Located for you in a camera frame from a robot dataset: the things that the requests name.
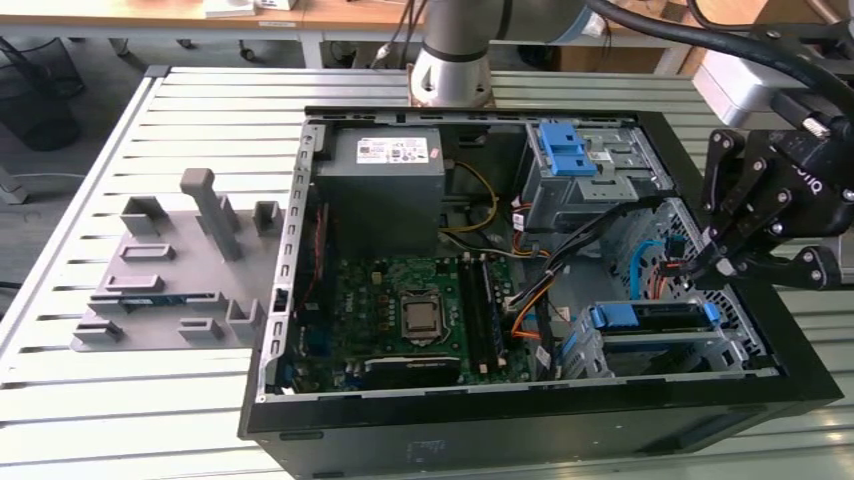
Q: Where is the blue plastic drive latch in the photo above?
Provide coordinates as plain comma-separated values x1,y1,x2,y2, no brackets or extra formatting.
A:
538,122,598,176

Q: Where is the black open PC case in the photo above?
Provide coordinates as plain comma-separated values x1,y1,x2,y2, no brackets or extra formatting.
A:
238,104,844,480

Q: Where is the hard disk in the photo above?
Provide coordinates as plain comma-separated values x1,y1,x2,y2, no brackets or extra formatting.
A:
586,302,719,334

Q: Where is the metal CPU socket cover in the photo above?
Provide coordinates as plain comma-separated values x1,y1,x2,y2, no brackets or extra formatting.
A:
397,287,447,349

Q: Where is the black cable bundle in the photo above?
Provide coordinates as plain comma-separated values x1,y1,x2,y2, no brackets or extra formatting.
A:
506,197,669,311

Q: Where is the yellow wire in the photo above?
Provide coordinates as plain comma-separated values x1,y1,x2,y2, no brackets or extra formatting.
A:
443,159,502,234

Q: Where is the blue data wire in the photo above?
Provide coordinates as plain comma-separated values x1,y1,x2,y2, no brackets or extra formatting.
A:
626,238,669,301

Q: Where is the brown wooden cabinet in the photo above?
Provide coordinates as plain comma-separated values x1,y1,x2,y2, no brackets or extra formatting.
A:
679,0,854,76

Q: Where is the orange wire bundle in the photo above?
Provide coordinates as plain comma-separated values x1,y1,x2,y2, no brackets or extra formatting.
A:
507,292,543,342

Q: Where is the black RAM slot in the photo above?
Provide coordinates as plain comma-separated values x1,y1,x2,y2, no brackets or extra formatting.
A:
459,254,486,374

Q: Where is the grey power supply unit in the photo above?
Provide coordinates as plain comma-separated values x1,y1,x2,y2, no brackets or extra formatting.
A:
312,127,447,256

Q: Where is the large white box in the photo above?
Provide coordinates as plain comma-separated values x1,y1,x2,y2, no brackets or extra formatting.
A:
203,0,259,20

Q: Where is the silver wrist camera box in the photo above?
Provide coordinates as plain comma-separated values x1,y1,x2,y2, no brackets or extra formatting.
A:
691,49,786,127

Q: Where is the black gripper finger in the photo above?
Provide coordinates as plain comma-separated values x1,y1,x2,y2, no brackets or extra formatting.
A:
691,127,797,280
731,235,845,294

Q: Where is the thick black cable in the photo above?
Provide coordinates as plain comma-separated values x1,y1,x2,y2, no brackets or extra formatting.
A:
586,0,854,136

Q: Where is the green motherboard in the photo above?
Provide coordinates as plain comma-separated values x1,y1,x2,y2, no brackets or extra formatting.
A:
292,252,535,394

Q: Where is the wooden desk with white frame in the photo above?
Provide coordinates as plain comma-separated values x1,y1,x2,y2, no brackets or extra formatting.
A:
0,0,709,76

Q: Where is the grey metal disk bay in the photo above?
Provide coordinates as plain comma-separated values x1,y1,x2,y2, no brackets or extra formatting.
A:
559,299,782,379

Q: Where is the thin black cable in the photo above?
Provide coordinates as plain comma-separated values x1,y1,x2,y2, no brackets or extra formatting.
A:
685,0,769,44

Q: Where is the blue labelled RAM stick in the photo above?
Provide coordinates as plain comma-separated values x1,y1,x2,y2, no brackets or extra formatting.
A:
92,294,226,307

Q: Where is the grey metal bracket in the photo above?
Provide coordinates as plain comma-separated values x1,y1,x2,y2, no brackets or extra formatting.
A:
0,164,32,206

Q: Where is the silver CPU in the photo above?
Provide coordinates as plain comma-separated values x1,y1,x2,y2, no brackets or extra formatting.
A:
403,302,439,336

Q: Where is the black graphics card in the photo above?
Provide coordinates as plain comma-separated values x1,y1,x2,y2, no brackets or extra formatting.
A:
359,354,462,389

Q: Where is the grey parts rack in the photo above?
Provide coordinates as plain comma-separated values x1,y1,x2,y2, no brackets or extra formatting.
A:
71,167,288,354

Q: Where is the black RAM stick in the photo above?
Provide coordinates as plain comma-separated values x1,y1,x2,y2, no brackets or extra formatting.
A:
478,259,510,371

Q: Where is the black mesh waste bin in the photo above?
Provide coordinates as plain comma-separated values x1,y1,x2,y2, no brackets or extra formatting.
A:
0,34,87,152

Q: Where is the grey metal drive cage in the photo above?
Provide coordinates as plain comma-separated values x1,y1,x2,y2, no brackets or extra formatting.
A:
519,119,675,236

